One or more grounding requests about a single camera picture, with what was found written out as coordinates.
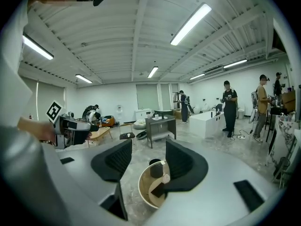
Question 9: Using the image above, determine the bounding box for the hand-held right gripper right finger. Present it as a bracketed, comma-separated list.
[164, 139, 209, 193]

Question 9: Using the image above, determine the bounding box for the white printer machine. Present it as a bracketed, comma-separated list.
[135, 108, 153, 124]

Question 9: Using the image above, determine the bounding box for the wooden chair with dark seat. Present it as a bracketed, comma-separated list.
[118, 123, 137, 145]

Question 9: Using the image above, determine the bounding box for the dark wooden desk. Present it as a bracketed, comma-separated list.
[145, 115, 177, 149]

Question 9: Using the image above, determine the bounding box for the person's white shirt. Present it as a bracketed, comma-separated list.
[1, 0, 71, 221]

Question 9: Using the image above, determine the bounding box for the black fabric pouch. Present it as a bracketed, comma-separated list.
[150, 181, 167, 198]

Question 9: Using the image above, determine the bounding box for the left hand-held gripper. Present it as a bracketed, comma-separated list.
[44, 100, 100, 150]

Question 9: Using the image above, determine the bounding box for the orange sofa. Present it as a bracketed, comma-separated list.
[97, 115, 116, 128]

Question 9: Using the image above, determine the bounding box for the person's left forearm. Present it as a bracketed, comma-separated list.
[17, 116, 56, 143]

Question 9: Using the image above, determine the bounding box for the white beanbag cushion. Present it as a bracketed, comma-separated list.
[133, 119, 148, 129]

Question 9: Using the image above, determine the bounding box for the round glass side table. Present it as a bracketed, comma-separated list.
[138, 159, 172, 209]

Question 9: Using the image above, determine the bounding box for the white water dispenser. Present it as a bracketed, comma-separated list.
[116, 104, 124, 124]

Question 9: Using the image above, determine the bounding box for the marble pattern panel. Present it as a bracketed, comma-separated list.
[268, 116, 297, 171]

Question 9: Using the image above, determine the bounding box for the white counter with sink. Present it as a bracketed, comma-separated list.
[189, 111, 228, 139]

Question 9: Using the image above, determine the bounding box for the oval wooden low table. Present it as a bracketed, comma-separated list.
[87, 127, 113, 148]

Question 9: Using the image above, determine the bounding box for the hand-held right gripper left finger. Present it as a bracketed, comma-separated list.
[91, 139, 133, 221]

